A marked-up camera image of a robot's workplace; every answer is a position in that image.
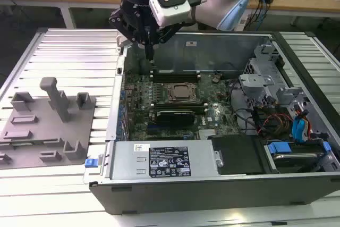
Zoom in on installed RAM stick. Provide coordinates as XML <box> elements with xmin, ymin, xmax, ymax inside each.
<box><xmin>152</xmin><ymin>70</ymin><xmax>200</xmax><ymax>76</ymax></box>

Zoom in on CPU in socket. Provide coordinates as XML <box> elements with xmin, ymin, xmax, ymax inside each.
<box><xmin>166</xmin><ymin>83</ymin><xmax>200</xmax><ymax>103</ymax></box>

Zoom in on black graphics card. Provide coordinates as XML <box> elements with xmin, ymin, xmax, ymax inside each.
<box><xmin>154</xmin><ymin>108</ymin><xmax>197</xmax><ymax>127</ymax></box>

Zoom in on green motherboard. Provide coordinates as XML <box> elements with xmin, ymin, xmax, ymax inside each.
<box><xmin>121</xmin><ymin>69</ymin><xmax>242</xmax><ymax>141</ymax></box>

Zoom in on silver chipset heat sink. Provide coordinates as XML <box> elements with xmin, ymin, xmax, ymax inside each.
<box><xmin>198</xmin><ymin>128</ymin><xmax>218</xmax><ymax>140</ymax></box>

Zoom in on grey power supply unit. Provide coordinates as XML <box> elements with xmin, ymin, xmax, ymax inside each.
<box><xmin>109</xmin><ymin>140</ymin><xmax>222</xmax><ymax>180</ymax></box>

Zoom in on grey metal drive cage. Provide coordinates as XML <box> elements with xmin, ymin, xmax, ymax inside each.
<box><xmin>238</xmin><ymin>43</ymin><xmax>312</xmax><ymax>112</ymax></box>

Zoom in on grey parts rack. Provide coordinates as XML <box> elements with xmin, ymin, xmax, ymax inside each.
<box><xmin>0</xmin><ymin>77</ymin><xmax>98</xmax><ymax>171</ymax></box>

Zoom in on black plastic bay cover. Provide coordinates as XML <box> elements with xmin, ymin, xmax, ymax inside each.
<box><xmin>207</xmin><ymin>134</ymin><xmax>266</xmax><ymax>176</ymax></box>

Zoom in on black open PC case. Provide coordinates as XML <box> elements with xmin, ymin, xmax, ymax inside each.
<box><xmin>82</xmin><ymin>29</ymin><xmax>340</xmax><ymax>216</ymax></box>

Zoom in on hard disk in blue carrier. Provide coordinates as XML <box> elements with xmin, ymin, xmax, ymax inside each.
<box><xmin>263</xmin><ymin>141</ymin><xmax>332</xmax><ymax>174</ymax></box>

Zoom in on black wire bundle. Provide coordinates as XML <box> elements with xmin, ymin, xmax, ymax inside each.
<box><xmin>228</xmin><ymin>79</ymin><xmax>258</xmax><ymax>135</ymax></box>

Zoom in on red orange power wires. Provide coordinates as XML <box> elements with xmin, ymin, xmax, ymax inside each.
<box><xmin>261</xmin><ymin>113</ymin><xmax>293</xmax><ymax>135</ymax></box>

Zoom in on blue flat data wire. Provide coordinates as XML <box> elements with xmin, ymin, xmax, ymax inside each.
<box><xmin>291</xmin><ymin>104</ymin><xmax>312</xmax><ymax>140</ymax></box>

